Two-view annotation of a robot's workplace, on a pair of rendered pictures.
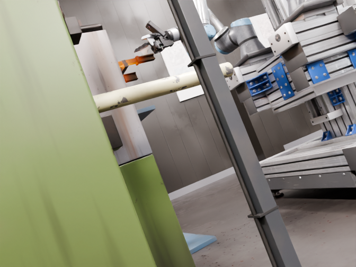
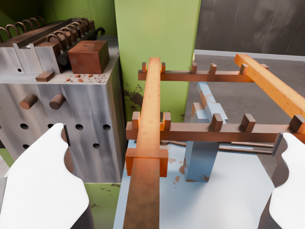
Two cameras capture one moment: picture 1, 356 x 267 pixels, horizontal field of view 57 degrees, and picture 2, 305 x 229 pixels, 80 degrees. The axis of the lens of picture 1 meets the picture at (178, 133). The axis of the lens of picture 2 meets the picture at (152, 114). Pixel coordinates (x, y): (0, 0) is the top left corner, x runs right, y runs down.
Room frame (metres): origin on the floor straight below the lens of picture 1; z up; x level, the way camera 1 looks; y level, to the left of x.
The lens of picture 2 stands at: (1.73, -0.06, 1.13)
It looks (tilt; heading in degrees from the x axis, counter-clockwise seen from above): 36 degrees down; 117
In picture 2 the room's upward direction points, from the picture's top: 1 degrees clockwise
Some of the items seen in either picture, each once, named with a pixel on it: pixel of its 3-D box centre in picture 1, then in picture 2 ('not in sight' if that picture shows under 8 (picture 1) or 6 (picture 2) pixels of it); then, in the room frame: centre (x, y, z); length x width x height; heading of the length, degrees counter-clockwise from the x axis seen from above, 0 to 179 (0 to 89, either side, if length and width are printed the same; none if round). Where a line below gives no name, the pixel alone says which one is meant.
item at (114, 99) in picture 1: (168, 85); not in sight; (0.91, -0.02, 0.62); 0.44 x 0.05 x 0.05; 117
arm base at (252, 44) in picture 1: (251, 48); not in sight; (1.91, -0.58, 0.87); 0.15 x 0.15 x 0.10
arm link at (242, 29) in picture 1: (242, 30); not in sight; (1.91, -0.58, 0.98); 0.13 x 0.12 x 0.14; 37
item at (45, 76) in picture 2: not in sight; (45, 76); (1.25, 0.22, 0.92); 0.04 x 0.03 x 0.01; 115
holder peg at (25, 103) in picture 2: not in sight; (28, 101); (1.24, 0.16, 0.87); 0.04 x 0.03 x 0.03; 117
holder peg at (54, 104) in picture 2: not in sight; (57, 102); (1.31, 0.19, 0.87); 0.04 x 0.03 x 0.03; 117
